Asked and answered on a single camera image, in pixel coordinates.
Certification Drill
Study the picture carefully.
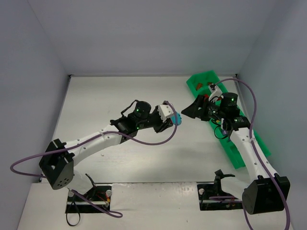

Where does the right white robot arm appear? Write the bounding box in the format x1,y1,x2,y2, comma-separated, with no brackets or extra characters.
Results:
182,92,290,215

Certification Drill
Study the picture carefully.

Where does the blue round lego piece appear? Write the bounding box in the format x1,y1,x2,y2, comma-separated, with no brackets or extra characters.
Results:
170,112,182,126

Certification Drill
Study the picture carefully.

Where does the green compartment tray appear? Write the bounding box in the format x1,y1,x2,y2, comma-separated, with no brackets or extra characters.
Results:
187,70,271,169

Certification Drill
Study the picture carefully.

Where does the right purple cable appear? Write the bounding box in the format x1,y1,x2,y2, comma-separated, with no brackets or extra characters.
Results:
208,78,291,230

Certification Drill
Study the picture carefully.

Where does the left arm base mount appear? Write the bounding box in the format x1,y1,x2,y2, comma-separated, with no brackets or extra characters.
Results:
65,184,112,214

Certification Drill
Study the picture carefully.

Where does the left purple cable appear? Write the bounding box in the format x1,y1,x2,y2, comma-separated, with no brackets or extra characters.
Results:
10,100,179,218

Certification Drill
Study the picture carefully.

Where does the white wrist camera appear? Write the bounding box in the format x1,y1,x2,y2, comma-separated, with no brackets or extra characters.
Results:
208,84,223,103
157,102,176,122

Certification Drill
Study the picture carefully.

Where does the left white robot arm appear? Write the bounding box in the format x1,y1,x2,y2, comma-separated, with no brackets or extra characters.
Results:
39,100,178,195

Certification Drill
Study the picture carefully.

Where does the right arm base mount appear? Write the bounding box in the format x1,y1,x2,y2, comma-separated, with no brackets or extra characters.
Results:
197,182,243,211

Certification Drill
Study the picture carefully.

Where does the purple cable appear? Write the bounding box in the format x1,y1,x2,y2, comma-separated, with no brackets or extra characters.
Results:
208,78,291,230
10,100,179,218

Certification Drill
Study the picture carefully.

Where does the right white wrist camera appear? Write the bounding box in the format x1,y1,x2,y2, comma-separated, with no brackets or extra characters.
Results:
208,84,223,103

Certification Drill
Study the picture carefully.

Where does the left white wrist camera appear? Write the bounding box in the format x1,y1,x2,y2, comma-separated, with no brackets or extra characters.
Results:
157,102,176,122

